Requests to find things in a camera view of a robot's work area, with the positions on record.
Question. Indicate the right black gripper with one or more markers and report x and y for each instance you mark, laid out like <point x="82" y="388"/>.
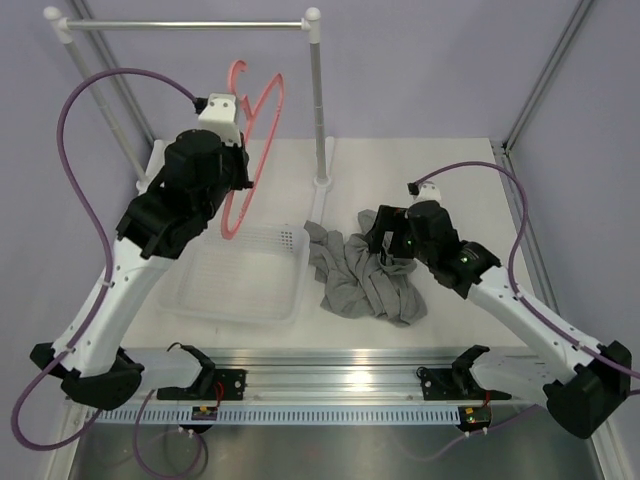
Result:
<point x="389" y="219"/>

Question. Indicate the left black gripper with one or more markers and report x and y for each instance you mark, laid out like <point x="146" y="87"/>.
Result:
<point x="240" y="157"/>

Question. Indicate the grey t shirt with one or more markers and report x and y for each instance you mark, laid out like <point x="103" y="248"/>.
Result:
<point x="360" y="284"/>

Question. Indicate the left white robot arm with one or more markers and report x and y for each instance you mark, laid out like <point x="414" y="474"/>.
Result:
<point x="200" y="168"/>

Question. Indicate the white clothes rack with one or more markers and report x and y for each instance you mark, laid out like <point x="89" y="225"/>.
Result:
<point x="310" y="23"/>

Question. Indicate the white plastic basket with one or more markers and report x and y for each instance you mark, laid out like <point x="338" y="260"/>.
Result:
<point x="256" y="277"/>

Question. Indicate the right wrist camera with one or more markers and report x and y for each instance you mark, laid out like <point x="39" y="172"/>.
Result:
<point x="425" y="191"/>

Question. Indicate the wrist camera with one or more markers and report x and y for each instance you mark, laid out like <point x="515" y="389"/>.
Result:
<point x="220" y="116"/>
<point x="425" y="191"/>

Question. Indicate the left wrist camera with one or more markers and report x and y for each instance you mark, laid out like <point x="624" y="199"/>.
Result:
<point x="220" y="116"/>

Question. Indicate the aluminium mounting rail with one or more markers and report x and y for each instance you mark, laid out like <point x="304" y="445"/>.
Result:
<point x="332" y="376"/>

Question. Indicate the white slotted cable duct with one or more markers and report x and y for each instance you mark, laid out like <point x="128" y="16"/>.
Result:
<point x="281" y="415"/>

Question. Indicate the right aluminium frame post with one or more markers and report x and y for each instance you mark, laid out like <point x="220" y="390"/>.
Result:
<point x="544" y="80"/>

